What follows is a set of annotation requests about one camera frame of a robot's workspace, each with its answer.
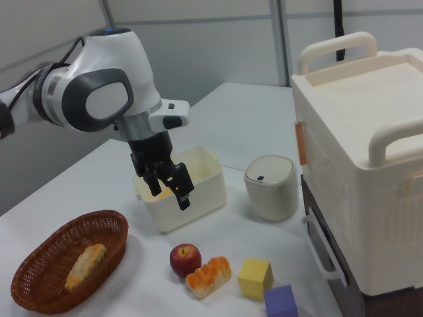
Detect long bread roll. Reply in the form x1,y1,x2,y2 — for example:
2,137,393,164
63,243,108,293

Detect large cream plastic cabinet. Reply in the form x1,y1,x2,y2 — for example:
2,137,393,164
290,31,423,299

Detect red apple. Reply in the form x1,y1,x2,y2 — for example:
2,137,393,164
169,243,202,278

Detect brown wicker oval basket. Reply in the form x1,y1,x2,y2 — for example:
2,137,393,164
10,209,130,313

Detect black hanging pole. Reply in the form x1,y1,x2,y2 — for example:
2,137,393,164
331,0,348,62

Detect orange cabinet latch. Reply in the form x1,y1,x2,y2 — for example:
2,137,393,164
294,121,307,164

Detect white drawer handle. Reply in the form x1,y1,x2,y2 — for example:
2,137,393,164
301,215,348,287

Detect orange glazed bread loaf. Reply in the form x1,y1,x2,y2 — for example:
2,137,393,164
184,256,233,300

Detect small white lidded bin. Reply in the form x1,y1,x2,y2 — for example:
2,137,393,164
243,155,297,221

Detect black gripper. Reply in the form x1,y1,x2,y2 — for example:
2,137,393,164
127,130,195,211

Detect purple foam cube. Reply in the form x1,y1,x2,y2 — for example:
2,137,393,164
262,284,299,317

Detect yellow foam cube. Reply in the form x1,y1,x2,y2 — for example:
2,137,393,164
237,258,274,301

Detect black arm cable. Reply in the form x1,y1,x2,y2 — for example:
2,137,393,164
5,36,87,110

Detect white rectangular plastic container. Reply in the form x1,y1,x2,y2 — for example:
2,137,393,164
132,145,228,234

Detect dark drawer unit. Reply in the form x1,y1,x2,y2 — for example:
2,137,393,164
299,174,365,317

